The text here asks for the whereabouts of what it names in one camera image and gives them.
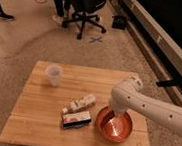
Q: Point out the wooden table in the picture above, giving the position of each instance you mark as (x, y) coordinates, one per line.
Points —
(36, 117)

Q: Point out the black office chair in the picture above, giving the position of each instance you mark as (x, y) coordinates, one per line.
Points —
(84, 13)

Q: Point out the red white black box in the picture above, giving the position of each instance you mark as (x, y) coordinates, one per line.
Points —
(79, 118)

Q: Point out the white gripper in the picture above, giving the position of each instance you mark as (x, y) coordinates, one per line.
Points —
(117, 108)

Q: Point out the black box on floor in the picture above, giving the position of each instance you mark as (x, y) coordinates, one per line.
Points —
(120, 22)

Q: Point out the translucent plastic cup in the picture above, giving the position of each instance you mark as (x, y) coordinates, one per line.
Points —
(54, 74)

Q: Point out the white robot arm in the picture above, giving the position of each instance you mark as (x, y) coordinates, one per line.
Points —
(127, 95)

